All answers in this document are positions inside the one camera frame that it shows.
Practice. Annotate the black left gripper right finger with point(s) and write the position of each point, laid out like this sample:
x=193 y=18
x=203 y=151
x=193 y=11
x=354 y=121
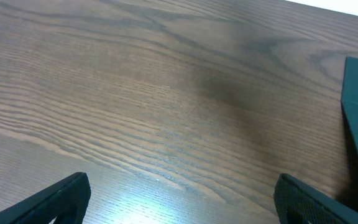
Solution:
x=298 y=203

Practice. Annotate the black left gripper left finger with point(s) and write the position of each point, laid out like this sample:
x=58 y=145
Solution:
x=64 y=202

